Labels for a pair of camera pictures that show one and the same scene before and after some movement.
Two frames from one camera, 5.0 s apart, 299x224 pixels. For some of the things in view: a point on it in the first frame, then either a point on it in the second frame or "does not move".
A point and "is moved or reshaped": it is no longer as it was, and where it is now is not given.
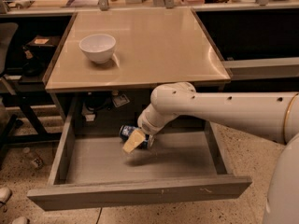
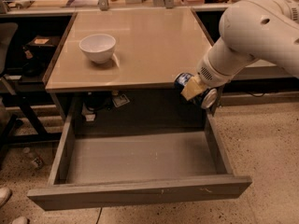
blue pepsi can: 125,132 is moved or reshaped
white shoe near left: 5,193 does not move
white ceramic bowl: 99,47 does not move
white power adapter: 90,117 does not move
